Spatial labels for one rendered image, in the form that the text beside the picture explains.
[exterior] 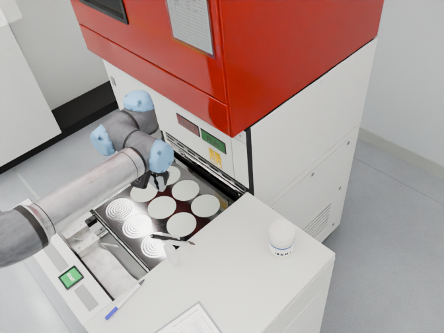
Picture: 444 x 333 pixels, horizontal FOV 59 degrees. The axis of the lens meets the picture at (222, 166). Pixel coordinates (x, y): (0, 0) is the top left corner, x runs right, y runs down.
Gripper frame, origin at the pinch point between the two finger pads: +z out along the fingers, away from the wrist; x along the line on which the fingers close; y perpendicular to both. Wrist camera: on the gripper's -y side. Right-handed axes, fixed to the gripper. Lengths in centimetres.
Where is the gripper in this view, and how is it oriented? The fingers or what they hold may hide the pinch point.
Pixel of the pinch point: (159, 190)
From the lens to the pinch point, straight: 128.9
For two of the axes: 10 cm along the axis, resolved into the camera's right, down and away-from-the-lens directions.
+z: 0.9, 7.0, 7.1
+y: 3.4, -6.9, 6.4
